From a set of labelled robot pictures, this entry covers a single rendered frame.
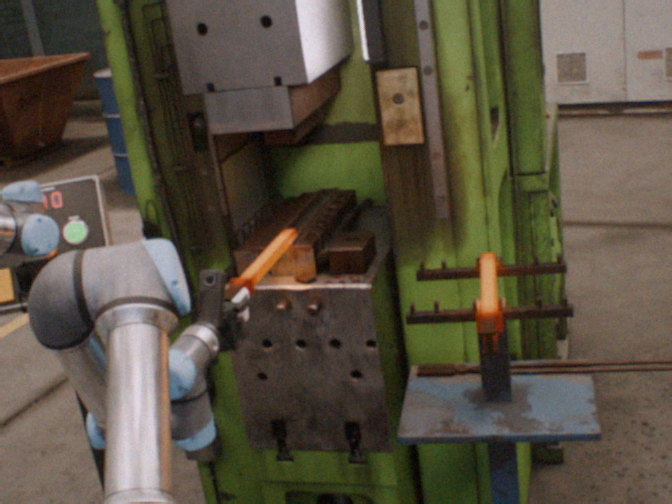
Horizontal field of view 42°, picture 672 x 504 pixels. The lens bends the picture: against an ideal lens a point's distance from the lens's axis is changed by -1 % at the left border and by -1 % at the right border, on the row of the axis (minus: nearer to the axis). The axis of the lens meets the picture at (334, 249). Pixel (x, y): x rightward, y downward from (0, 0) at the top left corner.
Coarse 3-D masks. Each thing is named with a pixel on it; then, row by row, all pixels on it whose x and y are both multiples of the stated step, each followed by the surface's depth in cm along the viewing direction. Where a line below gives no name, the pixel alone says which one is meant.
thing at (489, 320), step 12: (492, 264) 183; (492, 276) 178; (492, 288) 172; (492, 300) 167; (480, 312) 161; (492, 312) 161; (480, 324) 161; (492, 324) 155; (492, 336) 153; (492, 348) 153
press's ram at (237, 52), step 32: (192, 0) 191; (224, 0) 189; (256, 0) 187; (288, 0) 186; (320, 0) 201; (192, 32) 194; (224, 32) 192; (256, 32) 190; (288, 32) 188; (320, 32) 200; (352, 32) 226; (192, 64) 197; (224, 64) 195; (256, 64) 193; (288, 64) 191; (320, 64) 200
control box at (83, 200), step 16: (96, 176) 211; (48, 192) 209; (64, 192) 209; (80, 192) 210; (96, 192) 210; (48, 208) 208; (64, 208) 209; (80, 208) 209; (96, 208) 209; (64, 224) 208; (96, 224) 208; (64, 240) 207; (80, 240) 207; (96, 240) 208; (112, 240) 215; (0, 256) 205; (16, 256) 206; (16, 288) 204; (0, 304) 203; (16, 304) 204
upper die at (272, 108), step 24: (336, 72) 229; (216, 96) 198; (240, 96) 196; (264, 96) 195; (288, 96) 194; (312, 96) 209; (216, 120) 200; (240, 120) 199; (264, 120) 197; (288, 120) 196
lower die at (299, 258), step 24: (312, 192) 246; (336, 192) 242; (288, 216) 229; (312, 216) 223; (336, 216) 225; (264, 240) 214; (312, 240) 209; (240, 264) 213; (288, 264) 209; (312, 264) 207
